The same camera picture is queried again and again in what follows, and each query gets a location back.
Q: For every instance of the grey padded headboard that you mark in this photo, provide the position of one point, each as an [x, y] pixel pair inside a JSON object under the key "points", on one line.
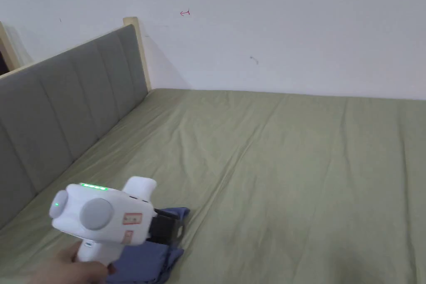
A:
{"points": [[66, 97]]}

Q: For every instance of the person's left hand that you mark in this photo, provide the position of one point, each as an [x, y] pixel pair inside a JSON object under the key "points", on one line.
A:
{"points": [[73, 269]]}

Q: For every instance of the bed with pale green sheet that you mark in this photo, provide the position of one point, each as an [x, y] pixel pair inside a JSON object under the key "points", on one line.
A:
{"points": [[273, 171]]}

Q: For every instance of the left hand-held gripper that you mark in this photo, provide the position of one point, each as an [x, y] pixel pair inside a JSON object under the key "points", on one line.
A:
{"points": [[100, 214]]}

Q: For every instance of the dark blue garment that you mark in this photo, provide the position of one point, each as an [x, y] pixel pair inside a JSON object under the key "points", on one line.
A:
{"points": [[146, 262]]}

